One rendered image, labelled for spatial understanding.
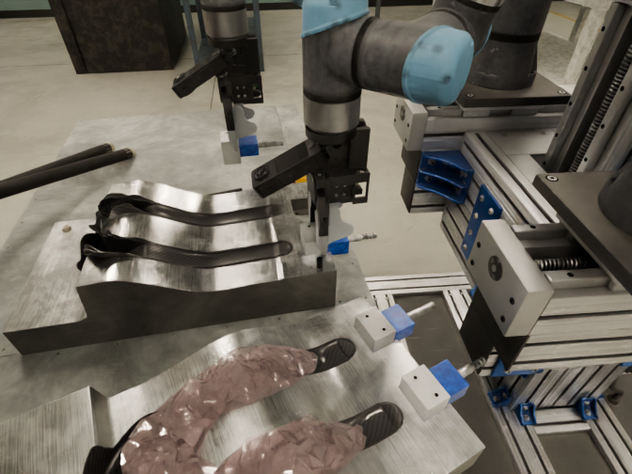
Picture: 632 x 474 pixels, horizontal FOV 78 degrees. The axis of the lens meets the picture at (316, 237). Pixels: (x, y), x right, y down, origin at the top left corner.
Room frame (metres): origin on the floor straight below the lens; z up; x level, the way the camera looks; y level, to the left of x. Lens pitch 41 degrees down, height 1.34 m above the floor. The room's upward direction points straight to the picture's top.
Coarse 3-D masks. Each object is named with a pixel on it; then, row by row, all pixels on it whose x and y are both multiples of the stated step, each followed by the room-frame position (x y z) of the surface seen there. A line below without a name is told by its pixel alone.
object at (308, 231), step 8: (304, 224) 0.51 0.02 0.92; (312, 224) 0.51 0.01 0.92; (304, 232) 0.49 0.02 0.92; (312, 232) 0.49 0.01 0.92; (304, 240) 0.47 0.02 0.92; (312, 240) 0.47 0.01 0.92; (344, 240) 0.49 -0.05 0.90; (352, 240) 0.50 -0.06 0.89; (360, 240) 0.51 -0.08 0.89; (304, 248) 0.48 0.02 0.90; (312, 248) 0.47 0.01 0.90; (328, 248) 0.48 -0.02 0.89; (336, 248) 0.48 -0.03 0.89; (344, 248) 0.48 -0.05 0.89
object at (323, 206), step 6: (318, 192) 0.47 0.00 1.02; (318, 198) 0.45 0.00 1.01; (324, 198) 0.45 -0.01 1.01; (318, 204) 0.45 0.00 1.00; (324, 204) 0.45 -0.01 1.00; (318, 210) 0.45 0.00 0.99; (324, 210) 0.45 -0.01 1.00; (318, 216) 0.45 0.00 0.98; (324, 216) 0.45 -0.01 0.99; (318, 222) 0.45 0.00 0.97; (324, 222) 0.45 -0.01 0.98; (318, 228) 0.45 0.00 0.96; (324, 228) 0.45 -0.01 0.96; (324, 234) 0.45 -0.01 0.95
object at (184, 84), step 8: (208, 56) 0.77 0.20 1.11; (216, 56) 0.74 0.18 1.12; (224, 56) 0.76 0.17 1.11; (200, 64) 0.75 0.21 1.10; (208, 64) 0.73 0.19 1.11; (216, 64) 0.74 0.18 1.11; (224, 64) 0.74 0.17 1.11; (184, 72) 0.77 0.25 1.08; (192, 72) 0.73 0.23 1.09; (200, 72) 0.73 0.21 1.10; (208, 72) 0.73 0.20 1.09; (216, 72) 0.74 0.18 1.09; (176, 80) 0.73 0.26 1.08; (184, 80) 0.73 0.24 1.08; (192, 80) 0.73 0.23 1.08; (200, 80) 0.73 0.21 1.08; (176, 88) 0.72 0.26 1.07; (184, 88) 0.72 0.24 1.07; (192, 88) 0.73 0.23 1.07; (184, 96) 0.74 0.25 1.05
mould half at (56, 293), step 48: (144, 192) 0.59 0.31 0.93; (240, 192) 0.66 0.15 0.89; (288, 192) 0.65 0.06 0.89; (48, 240) 0.54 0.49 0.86; (192, 240) 0.50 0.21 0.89; (240, 240) 0.51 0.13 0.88; (288, 240) 0.50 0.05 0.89; (48, 288) 0.42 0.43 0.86; (96, 288) 0.36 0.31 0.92; (144, 288) 0.38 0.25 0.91; (192, 288) 0.39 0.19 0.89; (240, 288) 0.40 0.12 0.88; (288, 288) 0.42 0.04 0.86; (48, 336) 0.35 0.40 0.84; (96, 336) 0.36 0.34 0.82
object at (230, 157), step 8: (224, 136) 0.75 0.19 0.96; (248, 136) 0.78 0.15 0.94; (256, 136) 0.78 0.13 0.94; (224, 144) 0.73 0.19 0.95; (240, 144) 0.75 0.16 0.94; (248, 144) 0.75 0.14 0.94; (256, 144) 0.75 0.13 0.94; (264, 144) 0.77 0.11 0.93; (272, 144) 0.77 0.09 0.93; (280, 144) 0.77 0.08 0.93; (224, 152) 0.73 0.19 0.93; (232, 152) 0.73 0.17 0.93; (240, 152) 0.74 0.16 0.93; (248, 152) 0.74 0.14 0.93; (256, 152) 0.75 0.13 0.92; (224, 160) 0.73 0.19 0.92; (232, 160) 0.73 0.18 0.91; (240, 160) 0.74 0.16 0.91
